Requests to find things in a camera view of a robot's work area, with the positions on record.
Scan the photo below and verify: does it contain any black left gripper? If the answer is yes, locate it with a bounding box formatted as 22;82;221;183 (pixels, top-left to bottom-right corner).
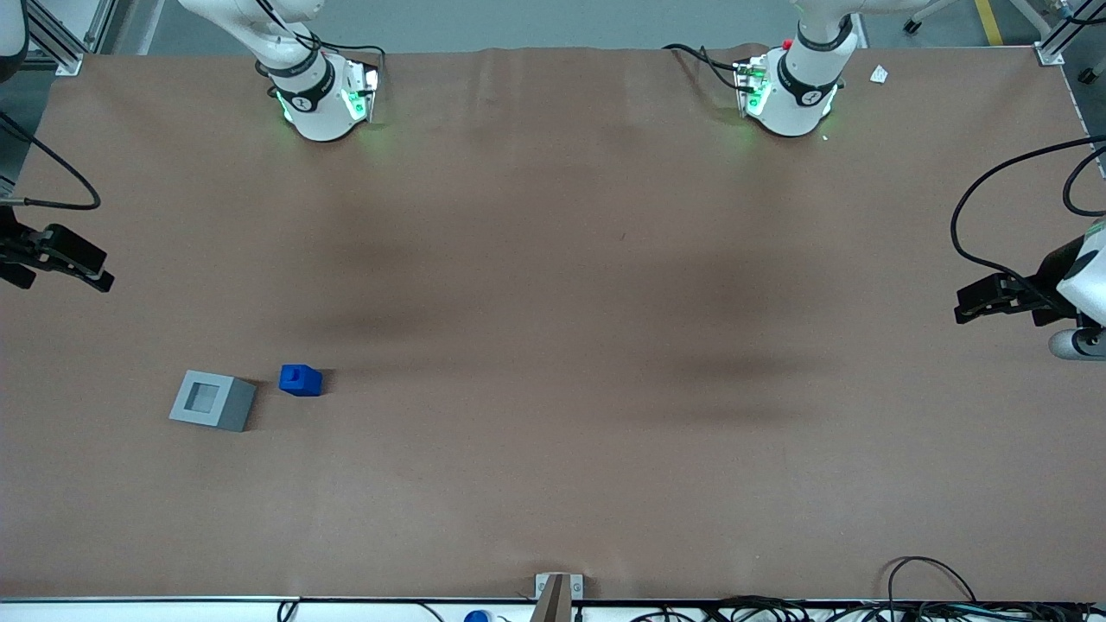
954;238;1086;329

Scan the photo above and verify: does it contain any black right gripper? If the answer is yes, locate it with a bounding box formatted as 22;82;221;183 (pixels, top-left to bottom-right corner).
0;223;116;294

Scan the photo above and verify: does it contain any blue plastic insert part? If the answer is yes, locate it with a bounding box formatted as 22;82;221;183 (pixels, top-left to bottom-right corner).
278;364;324;398

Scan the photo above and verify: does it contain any gray cube base with hole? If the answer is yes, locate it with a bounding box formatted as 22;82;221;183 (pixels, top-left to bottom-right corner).
168;370;258;434

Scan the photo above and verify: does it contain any paper table cover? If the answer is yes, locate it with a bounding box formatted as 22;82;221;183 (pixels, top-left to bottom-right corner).
0;43;1106;604

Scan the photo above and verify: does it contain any long black left arm cable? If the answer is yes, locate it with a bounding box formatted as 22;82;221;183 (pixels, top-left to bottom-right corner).
950;135;1106;282

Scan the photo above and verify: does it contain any silver left arm wrist camera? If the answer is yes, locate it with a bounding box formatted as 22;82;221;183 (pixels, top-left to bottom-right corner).
1047;327;1106;363

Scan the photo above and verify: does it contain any short black looped cable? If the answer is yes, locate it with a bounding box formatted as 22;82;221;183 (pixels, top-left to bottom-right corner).
1062;143;1106;218

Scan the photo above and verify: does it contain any aluminium frame profile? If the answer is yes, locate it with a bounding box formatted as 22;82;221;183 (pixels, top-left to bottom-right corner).
24;0;111;78
1009;0;1074;67

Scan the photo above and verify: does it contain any black arched cable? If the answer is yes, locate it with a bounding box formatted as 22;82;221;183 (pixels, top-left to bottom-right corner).
887;556;979;606

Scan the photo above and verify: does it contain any black right base cable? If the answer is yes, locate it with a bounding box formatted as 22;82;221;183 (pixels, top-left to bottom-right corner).
315;39;387;70

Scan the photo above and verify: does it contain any black base cable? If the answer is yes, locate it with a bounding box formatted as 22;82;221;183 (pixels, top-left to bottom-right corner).
315;39;387;70
662;42;746;92

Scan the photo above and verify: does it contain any white table edge rail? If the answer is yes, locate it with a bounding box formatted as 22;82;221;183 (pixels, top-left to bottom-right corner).
0;595;1106;622

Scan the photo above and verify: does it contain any black cable bundle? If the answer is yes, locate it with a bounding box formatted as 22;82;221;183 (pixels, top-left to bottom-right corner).
629;594;1106;622

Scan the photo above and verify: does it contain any black left base cable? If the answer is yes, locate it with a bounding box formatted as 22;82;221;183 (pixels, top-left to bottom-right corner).
662;42;746;92

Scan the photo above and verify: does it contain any metal bracket plate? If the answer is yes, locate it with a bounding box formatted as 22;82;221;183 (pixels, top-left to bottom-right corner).
534;572;585;600

